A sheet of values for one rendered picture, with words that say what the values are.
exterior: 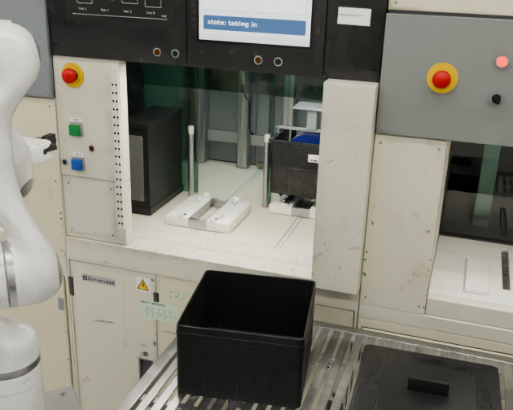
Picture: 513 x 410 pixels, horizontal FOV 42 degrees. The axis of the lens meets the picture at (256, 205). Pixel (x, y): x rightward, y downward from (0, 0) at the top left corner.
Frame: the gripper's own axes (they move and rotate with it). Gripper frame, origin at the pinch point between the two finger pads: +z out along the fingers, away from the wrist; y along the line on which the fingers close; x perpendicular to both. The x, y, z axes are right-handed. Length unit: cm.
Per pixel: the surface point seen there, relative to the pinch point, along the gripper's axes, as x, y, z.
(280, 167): -17, 48, 54
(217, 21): 31, 42, 12
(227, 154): -30, 12, 102
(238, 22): 32, 47, 12
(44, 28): 26.8, -6.8, 11.6
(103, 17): 30.7, 10.7, 12.4
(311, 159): -13, 58, 54
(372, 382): -34, 92, -27
